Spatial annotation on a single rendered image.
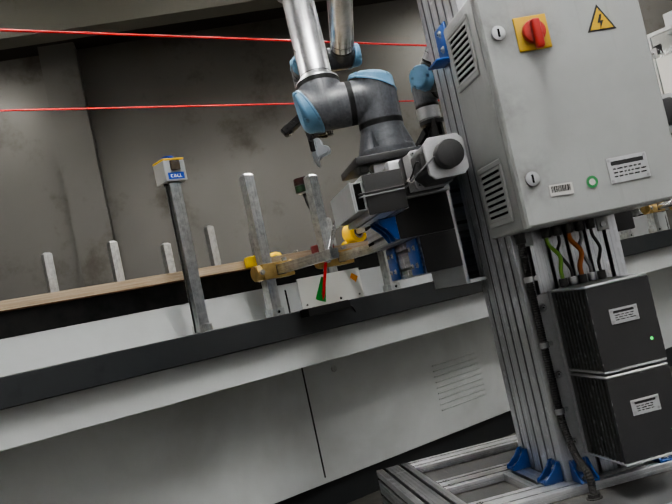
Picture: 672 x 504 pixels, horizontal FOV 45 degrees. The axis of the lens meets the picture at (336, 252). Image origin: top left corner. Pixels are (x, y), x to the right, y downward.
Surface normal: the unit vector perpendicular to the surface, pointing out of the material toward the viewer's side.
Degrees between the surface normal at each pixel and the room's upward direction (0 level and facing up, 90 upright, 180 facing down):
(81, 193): 90
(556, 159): 91
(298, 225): 90
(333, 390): 90
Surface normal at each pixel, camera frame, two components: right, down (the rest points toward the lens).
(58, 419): 0.59, -0.18
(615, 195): 0.15, -0.09
